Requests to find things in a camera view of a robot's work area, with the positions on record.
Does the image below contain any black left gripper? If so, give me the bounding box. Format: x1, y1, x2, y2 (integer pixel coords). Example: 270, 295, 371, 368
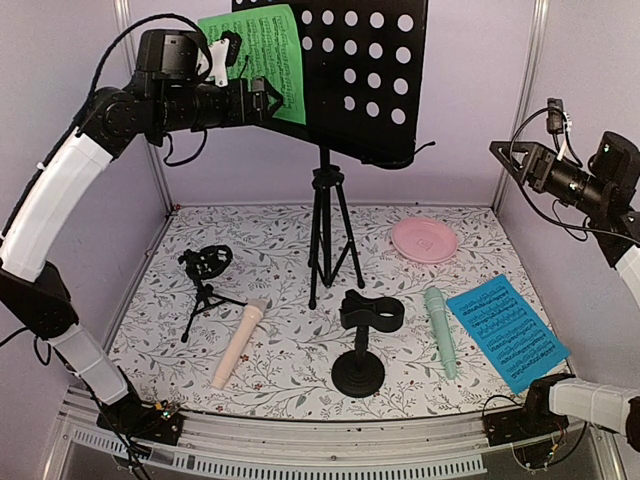
154, 73, 284, 132

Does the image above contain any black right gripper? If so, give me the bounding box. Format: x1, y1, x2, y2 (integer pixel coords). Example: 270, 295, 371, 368
490, 140, 612, 216

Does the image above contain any green sheet music page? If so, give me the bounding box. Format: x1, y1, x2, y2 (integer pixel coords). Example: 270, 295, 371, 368
198, 3, 306, 125

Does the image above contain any black music stand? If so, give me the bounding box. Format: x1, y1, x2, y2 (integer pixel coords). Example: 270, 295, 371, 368
229, 0, 436, 310

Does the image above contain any mint green toy microphone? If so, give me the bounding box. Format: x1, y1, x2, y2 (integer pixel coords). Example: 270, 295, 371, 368
424, 287, 457, 380

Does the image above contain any black tripod microphone stand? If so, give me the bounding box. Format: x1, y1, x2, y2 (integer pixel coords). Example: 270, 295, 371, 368
178, 245, 247, 343

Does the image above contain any blue sheet music page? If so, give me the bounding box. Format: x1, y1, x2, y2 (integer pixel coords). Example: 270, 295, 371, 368
446, 275, 570, 394

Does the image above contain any beige toy microphone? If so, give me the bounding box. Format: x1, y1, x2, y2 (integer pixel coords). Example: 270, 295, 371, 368
211, 298, 268, 390

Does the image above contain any black round-base microphone stand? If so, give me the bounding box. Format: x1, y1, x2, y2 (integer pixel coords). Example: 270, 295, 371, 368
331, 289, 405, 398

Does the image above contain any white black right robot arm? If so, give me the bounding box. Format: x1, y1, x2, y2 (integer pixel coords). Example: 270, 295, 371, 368
490, 98, 639, 449

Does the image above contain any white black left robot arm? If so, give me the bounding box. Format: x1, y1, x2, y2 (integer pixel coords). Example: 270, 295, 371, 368
1, 20, 283, 434

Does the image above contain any pink plastic plate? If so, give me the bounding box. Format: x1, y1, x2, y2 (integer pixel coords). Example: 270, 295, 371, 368
391, 217, 458, 264

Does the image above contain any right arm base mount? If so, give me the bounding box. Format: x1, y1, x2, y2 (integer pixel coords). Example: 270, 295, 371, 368
481, 373, 574, 470

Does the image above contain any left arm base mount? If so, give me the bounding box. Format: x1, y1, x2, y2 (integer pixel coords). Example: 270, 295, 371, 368
96, 394, 185, 446

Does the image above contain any aluminium front rail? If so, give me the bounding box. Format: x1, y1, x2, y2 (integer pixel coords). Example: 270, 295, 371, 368
43, 387, 630, 479

